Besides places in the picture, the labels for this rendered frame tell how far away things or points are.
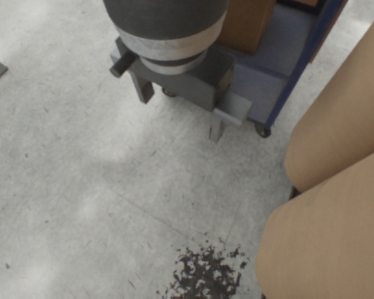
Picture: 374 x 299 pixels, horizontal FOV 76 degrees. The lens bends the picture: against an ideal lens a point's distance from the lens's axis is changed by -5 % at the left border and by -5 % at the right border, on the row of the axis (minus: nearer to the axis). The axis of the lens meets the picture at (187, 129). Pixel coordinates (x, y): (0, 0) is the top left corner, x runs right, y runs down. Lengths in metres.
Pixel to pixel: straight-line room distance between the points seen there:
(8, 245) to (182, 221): 0.87
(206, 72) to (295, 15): 1.06
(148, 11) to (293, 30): 1.07
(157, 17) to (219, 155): 1.22
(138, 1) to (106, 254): 1.25
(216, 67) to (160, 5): 0.11
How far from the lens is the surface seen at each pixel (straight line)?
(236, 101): 0.31
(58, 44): 2.08
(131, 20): 0.20
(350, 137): 0.78
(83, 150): 1.51
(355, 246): 0.48
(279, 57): 1.10
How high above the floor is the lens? 1.29
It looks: 64 degrees down
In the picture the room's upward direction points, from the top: 4 degrees counter-clockwise
